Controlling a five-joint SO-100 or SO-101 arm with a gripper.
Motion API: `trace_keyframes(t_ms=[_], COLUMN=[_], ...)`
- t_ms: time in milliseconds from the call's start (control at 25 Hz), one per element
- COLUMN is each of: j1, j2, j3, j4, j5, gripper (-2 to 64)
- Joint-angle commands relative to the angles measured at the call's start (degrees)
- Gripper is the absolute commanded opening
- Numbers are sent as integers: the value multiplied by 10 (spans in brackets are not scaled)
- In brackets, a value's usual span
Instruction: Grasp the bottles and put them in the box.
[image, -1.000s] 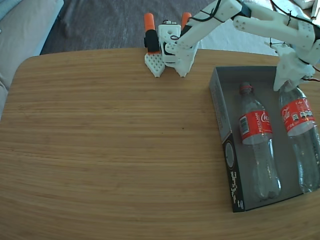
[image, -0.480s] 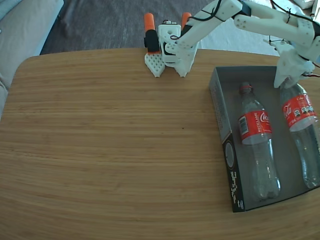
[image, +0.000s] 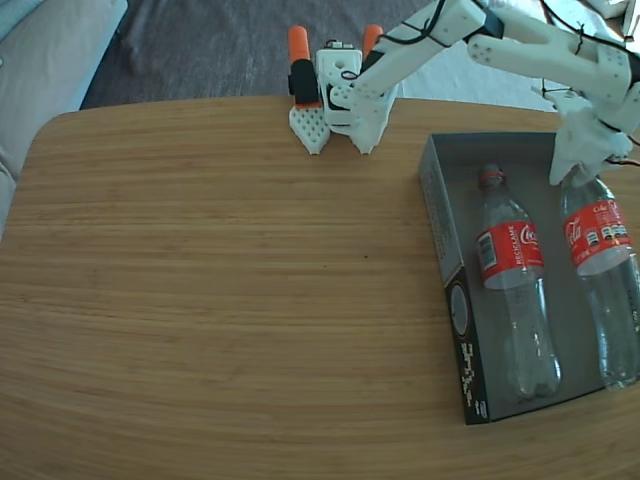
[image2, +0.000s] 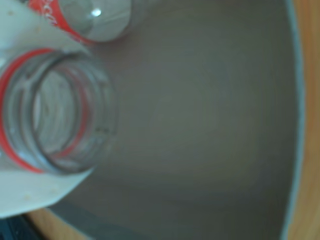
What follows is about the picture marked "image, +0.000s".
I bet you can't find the clear bottle red label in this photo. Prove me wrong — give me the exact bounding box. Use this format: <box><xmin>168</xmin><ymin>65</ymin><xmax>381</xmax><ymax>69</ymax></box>
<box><xmin>559</xmin><ymin>167</ymin><xmax>640</xmax><ymax>390</ymax></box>
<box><xmin>474</xmin><ymin>162</ymin><xmax>564</xmax><ymax>404</ymax></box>

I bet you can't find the grey cardboard box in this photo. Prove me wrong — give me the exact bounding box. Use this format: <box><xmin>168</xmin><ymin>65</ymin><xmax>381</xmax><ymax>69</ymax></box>
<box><xmin>417</xmin><ymin>131</ymin><xmax>640</xmax><ymax>427</ymax></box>

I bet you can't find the light grey sofa cushion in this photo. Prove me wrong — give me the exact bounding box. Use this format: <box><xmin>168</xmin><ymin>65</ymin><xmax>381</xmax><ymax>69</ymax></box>
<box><xmin>399</xmin><ymin>29</ymin><xmax>591</xmax><ymax>119</ymax></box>

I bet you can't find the blue grey cushion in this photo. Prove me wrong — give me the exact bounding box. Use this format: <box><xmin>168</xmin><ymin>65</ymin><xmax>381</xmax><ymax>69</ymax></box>
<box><xmin>542</xmin><ymin>0</ymin><xmax>640</xmax><ymax>126</ymax></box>

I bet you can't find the dark grey rug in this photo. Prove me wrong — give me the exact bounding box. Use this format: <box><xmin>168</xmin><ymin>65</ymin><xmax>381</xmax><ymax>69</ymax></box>
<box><xmin>79</xmin><ymin>0</ymin><xmax>501</xmax><ymax>112</ymax></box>

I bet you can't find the beige sofa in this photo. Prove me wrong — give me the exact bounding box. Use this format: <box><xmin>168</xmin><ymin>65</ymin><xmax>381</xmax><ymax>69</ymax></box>
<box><xmin>0</xmin><ymin>0</ymin><xmax>129</xmax><ymax>236</ymax></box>

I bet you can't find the light blue cushion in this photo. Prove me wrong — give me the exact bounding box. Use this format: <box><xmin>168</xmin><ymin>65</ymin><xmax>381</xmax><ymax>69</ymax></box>
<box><xmin>0</xmin><ymin>0</ymin><xmax>45</xmax><ymax>42</ymax></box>

